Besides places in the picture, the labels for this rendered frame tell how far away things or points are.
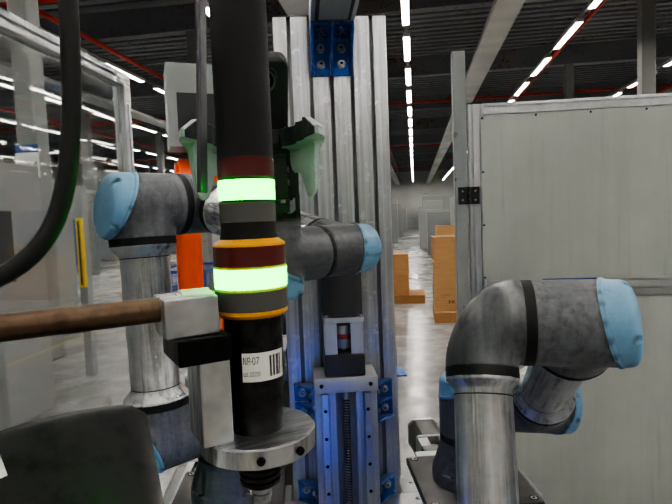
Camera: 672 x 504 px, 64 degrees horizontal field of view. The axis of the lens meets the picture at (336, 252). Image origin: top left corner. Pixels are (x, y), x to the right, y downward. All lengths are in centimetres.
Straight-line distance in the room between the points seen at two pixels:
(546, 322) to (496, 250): 144
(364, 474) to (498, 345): 62
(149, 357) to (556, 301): 67
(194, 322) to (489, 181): 190
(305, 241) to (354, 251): 9
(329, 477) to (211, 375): 93
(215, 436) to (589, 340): 52
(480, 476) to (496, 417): 7
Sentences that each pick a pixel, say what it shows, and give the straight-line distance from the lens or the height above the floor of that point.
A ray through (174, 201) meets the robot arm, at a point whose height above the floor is 163.
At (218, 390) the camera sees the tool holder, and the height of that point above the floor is 150.
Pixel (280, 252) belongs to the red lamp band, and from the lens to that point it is 31.
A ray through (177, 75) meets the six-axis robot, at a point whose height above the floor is 267.
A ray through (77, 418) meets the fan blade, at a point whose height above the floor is 144.
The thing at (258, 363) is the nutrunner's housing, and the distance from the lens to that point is 32.
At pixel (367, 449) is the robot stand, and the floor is 109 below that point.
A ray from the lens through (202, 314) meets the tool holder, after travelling 30.
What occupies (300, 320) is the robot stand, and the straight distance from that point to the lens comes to 123.
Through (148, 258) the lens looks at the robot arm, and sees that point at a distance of 98.
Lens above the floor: 159
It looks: 4 degrees down
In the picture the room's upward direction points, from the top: 2 degrees counter-clockwise
